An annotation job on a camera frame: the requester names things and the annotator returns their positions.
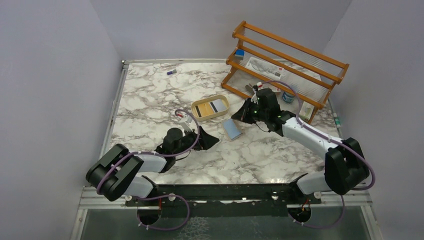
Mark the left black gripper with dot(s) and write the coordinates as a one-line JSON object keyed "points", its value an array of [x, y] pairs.
{"points": [[197, 141]]}

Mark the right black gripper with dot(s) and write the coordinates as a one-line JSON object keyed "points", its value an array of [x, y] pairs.
{"points": [[250, 112]]}

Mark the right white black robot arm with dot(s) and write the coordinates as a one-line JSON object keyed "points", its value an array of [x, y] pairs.
{"points": [[344, 167]]}

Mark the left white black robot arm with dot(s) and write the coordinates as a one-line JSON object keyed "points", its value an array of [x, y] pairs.
{"points": [[115, 173]]}

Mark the grey card in tray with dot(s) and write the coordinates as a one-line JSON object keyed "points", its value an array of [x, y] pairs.
{"points": [[218, 105]]}

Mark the yellow card with black stripe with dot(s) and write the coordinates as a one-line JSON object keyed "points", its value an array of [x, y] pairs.
{"points": [[203, 109]]}

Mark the metal binder clip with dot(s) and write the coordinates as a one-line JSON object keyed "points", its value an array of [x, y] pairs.
{"points": [[251, 89]]}

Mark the beige oval tray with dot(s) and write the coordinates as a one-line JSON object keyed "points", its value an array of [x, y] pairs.
{"points": [[209, 99]]}

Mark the small grey box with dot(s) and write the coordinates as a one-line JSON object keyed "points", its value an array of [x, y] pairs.
{"points": [[273, 88]]}

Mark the clear printed packet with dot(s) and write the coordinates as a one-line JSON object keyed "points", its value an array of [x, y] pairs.
{"points": [[265, 68]]}

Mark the orange wooden shelf rack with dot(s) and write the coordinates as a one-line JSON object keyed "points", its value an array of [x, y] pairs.
{"points": [[311, 74]]}

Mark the blue grey eraser block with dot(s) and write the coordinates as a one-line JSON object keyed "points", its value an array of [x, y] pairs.
{"points": [[239, 54]]}

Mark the green white small box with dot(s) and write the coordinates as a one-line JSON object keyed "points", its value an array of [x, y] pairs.
{"points": [[306, 111]]}

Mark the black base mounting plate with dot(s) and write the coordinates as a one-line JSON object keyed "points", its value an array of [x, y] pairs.
{"points": [[217, 200]]}

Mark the green white tube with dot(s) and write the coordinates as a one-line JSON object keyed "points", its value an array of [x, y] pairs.
{"points": [[336, 120]]}

